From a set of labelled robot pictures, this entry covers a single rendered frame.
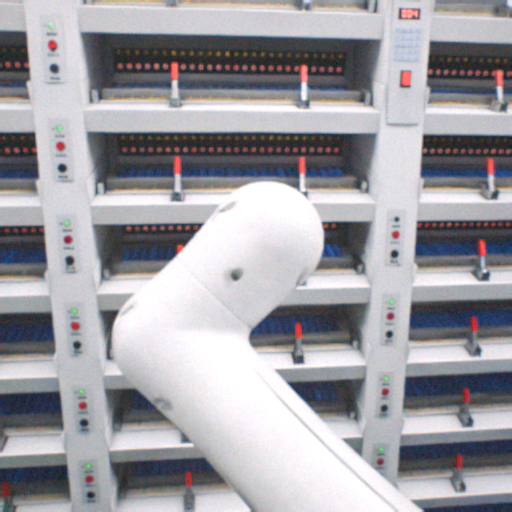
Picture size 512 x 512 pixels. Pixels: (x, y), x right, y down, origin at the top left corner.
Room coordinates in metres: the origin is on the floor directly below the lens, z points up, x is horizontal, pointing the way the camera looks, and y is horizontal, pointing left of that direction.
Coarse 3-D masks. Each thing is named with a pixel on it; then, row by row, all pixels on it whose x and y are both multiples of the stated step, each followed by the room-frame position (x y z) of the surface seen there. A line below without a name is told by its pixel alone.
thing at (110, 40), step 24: (192, 48) 1.14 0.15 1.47; (216, 48) 1.14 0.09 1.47; (240, 48) 1.15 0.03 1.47; (264, 48) 1.15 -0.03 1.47; (288, 48) 1.16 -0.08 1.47; (312, 48) 1.16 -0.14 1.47; (336, 48) 1.17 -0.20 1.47; (432, 48) 1.19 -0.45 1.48; (456, 48) 1.20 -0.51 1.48; (480, 48) 1.20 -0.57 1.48; (504, 48) 1.21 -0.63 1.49; (120, 240) 1.12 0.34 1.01; (144, 240) 1.13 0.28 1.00
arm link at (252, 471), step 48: (144, 288) 0.39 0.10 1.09; (192, 288) 0.37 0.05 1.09; (144, 336) 0.35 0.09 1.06; (192, 336) 0.35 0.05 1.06; (240, 336) 0.37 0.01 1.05; (144, 384) 0.35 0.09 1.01; (192, 384) 0.33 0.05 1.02; (240, 384) 0.33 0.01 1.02; (192, 432) 0.33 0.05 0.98; (240, 432) 0.31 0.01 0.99; (288, 432) 0.31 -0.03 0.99; (240, 480) 0.30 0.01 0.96; (288, 480) 0.29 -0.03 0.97; (336, 480) 0.29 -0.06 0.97; (384, 480) 0.31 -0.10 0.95
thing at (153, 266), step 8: (112, 264) 0.99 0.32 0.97; (120, 264) 0.99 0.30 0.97; (128, 264) 0.99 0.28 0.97; (136, 264) 0.99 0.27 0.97; (144, 264) 0.99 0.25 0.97; (152, 264) 1.00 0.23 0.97; (160, 264) 1.00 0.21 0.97; (320, 264) 1.03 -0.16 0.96; (328, 264) 1.03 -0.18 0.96; (336, 264) 1.04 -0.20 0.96; (344, 264) 1.04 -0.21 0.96; (352, 264) 1.04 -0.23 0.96; (120, 272) 0.99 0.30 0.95; (128, 272) 1.00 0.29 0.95; (136, 272) 1.00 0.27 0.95; (144, 272) 1.00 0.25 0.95; (152, 272) 1.00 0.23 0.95
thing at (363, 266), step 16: (128, 240) 1.10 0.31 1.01; (352, 240) 1.12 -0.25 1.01; (112, 256) 1.07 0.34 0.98; (352, 256) 1.06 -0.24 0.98; (368, 256) 1.01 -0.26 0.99; (96, 272) 0.93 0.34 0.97; (112, 272) 1.00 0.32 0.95; (368, 272) 0.99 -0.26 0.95; (96, 288) 0.92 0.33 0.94; (112, 288) 0.94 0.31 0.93; (128, 288) 0.94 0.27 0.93; (304, 288) 0.96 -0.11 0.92; (320, 288) 0.97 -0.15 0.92; (336, 288) 0.97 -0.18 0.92; (352, 288) 0.97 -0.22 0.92; (368, 288) 0.98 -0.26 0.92; (112, 304) 0.93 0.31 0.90; (288, 304) 0.97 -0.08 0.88
